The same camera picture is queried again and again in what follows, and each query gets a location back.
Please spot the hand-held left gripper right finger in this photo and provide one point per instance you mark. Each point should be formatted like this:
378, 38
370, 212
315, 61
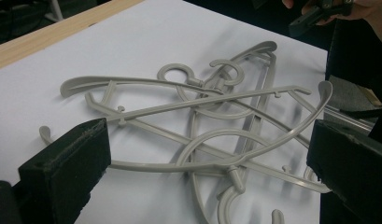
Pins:
350, 168

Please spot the white board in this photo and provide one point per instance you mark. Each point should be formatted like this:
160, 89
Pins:
142, 46

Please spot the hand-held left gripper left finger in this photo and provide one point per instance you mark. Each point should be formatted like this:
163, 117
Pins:
64, 174

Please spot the metal floor rail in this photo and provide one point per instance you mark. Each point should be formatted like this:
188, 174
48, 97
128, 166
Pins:
350, 119

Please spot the grey plastic clothes hanger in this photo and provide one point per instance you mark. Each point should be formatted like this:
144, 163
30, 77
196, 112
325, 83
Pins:
223, 132
326, 89
261, 48
86, 82

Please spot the white desk frame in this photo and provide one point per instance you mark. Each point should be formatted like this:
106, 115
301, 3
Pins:
55, 9

